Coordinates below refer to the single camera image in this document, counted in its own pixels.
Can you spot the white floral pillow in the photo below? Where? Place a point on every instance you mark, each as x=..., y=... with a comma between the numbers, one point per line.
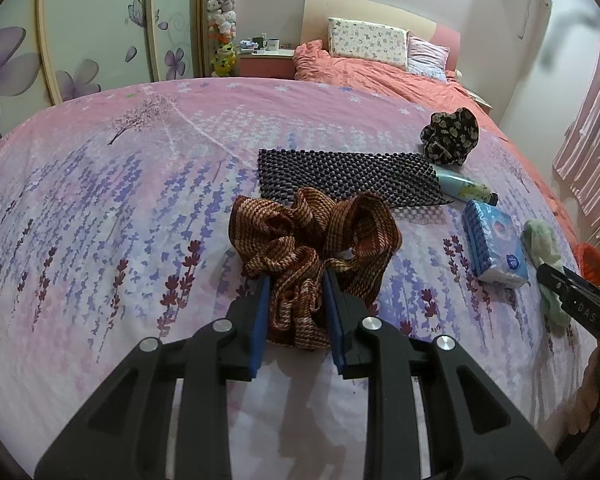
x=367, y=42

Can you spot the black mesh mat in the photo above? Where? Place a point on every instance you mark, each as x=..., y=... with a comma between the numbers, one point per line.
x=340, y=175

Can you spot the flower printed wardrobe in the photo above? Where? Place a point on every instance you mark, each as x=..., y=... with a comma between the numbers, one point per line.
x=90, y=35

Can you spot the brown striped scrunchie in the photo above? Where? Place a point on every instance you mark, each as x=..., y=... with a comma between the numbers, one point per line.
x=290, y=240

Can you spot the dark floral cloth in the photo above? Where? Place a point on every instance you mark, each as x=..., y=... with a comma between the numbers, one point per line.
x=450, y=135

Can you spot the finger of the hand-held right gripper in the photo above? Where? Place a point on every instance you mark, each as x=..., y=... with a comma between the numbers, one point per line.
x=580, y=300

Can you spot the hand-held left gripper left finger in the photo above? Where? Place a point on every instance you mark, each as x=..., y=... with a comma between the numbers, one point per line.
x=260, y=320

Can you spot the green cloth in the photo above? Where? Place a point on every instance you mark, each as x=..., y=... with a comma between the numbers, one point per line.
x=542, y=240

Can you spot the blue tissue pack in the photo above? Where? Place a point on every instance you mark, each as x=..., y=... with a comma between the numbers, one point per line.
x=495, y=245

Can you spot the light blue spray can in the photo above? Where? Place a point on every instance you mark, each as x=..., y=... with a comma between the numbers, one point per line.
x=460, y=185

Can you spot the plush toy tube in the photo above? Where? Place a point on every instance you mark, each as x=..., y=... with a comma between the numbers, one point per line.
x=222, y=25

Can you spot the coral duvet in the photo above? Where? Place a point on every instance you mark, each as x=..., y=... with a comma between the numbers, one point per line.
x=360, y=72

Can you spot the pink curtain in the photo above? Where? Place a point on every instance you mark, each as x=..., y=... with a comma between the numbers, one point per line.
x=595, y=125

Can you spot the person's right hand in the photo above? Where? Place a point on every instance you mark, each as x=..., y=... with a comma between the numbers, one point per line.
x=587, y=390

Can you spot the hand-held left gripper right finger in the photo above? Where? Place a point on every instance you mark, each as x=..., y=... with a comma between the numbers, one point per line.
x=336, y=330

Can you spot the pink striped pillow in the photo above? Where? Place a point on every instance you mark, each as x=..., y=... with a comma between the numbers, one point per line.
x=427, y=57

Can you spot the orange laundry basket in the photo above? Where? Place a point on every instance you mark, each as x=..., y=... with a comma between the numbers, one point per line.
x=592, y=262

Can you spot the pink nightstand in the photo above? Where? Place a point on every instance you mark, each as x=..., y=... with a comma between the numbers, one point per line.
x=265, y=65

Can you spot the light wooden nightstand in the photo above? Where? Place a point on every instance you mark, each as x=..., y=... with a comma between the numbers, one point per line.
x=481, y=102

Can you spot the white mug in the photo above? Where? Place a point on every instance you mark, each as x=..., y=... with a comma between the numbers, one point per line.
x=273, y=45

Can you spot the lavender printed tablecloth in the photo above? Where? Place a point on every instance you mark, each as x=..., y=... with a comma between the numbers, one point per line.
x=130, y=210

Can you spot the cream and pink headboard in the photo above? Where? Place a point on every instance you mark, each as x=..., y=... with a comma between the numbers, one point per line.
x=370, y=7

